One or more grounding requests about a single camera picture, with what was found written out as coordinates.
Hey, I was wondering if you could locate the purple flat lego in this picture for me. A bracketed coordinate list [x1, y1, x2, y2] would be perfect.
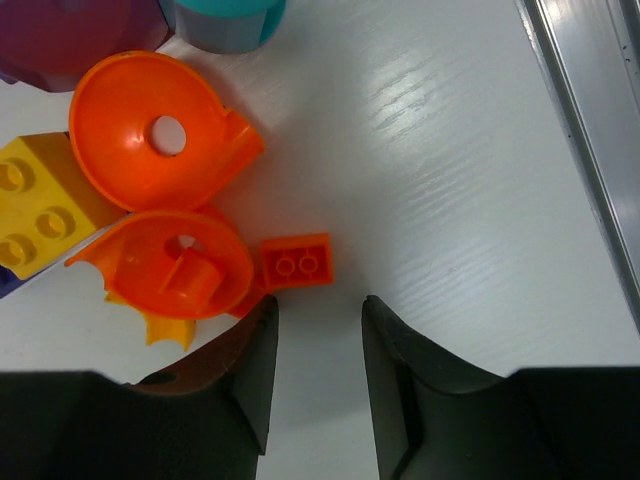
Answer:
[0, 266, 29, 299]

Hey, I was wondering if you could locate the orange funnel lego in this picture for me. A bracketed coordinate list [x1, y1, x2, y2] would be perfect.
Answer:
[65, 210, 256, 321]
[69, 51, 265, 212]

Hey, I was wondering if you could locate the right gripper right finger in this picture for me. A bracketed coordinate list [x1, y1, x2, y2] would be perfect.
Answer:
[361, 296, 639, 479]

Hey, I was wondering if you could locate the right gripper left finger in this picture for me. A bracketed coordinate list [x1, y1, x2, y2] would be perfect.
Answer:
[1, 296, 279, 479]

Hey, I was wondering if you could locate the purple round lego piece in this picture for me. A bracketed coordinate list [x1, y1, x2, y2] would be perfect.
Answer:
[1, 1, 169, 93]

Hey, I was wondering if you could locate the upper orange funnel lego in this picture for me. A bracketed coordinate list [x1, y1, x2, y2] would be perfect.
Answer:
[69, 51, 265, 212]

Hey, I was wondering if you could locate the right aluminium rail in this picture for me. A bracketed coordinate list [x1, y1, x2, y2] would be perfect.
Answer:
[517, 1, 639, 317]

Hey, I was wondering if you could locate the small orange lego brick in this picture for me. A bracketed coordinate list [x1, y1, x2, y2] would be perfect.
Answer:
[259, 233, 334, 291]

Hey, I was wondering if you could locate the yellow lego brick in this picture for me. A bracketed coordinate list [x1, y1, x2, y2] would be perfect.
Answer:
[1, 132, 127, 280]

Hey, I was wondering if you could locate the lower orange funnel lego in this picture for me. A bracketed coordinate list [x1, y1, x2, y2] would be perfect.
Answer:
[65, 210, 256, 321]

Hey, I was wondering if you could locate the teal grey lego cylinder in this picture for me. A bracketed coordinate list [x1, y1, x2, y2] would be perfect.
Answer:
[159, 0, 287, 54]

